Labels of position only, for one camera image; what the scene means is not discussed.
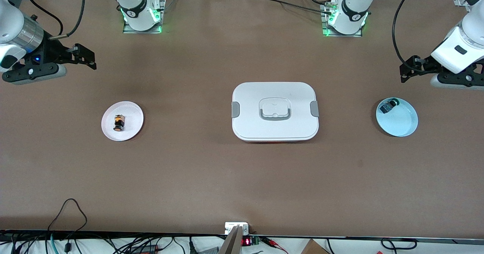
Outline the light blue round plate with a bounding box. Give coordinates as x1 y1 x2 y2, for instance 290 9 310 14
375 97 419 137

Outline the pink round plate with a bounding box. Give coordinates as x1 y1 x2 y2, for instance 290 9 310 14
101 101 144 142

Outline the white lidded lunch box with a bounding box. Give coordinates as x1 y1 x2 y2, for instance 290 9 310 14
231 82 320 143

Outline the brown cardboard piece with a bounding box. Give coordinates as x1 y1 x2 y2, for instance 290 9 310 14
301 239 329 254

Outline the small white mounting block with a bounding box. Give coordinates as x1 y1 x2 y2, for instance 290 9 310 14
225 222 250 235

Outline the grey angled bar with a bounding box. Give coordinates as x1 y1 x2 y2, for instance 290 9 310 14
219 225 243 254

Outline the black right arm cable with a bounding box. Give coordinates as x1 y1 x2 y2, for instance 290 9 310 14
26 0 64 36

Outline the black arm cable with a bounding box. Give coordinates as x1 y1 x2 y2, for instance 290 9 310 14
392 0 431 74
26 0 64 36

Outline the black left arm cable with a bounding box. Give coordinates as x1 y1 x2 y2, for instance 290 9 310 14
392 0 431 74

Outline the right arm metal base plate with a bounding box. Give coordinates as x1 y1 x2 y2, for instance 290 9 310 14
122 0 166 34

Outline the black cable with brass plug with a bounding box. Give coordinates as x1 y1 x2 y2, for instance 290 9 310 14
48 0 86 40

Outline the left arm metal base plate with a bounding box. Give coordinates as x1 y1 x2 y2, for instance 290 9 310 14
321 3 363 38

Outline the black cable across table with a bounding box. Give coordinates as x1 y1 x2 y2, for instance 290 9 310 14
260 0 333 15

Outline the thin black looped cable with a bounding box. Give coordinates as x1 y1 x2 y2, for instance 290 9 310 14
47 198 88 234

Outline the black coiled cable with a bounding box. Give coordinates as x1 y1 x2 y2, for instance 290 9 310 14
380 238 418 251

